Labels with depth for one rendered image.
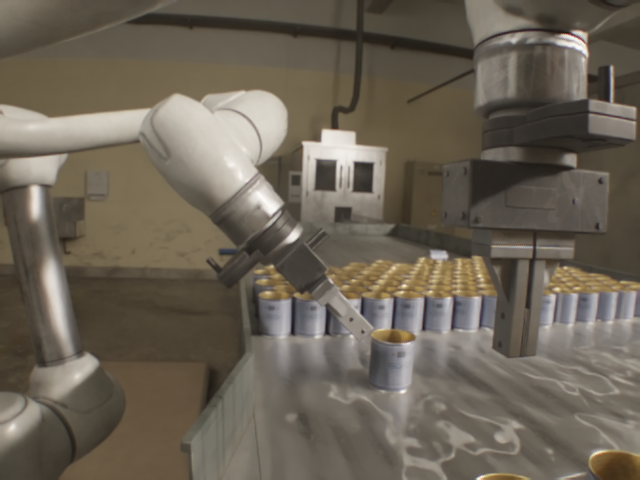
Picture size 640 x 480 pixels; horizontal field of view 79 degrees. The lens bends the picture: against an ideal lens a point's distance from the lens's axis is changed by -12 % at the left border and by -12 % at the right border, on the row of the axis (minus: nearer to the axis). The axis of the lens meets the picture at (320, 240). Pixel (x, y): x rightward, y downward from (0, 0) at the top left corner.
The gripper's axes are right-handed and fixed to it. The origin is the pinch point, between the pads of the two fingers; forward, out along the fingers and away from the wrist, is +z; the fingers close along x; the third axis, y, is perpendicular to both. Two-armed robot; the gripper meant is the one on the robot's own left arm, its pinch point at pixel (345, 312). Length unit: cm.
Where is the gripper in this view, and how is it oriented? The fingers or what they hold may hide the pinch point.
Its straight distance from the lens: 63.3
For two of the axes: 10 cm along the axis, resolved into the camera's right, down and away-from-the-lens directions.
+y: 7.2, -6.9, 0.7
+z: 6.6, 7.2, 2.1
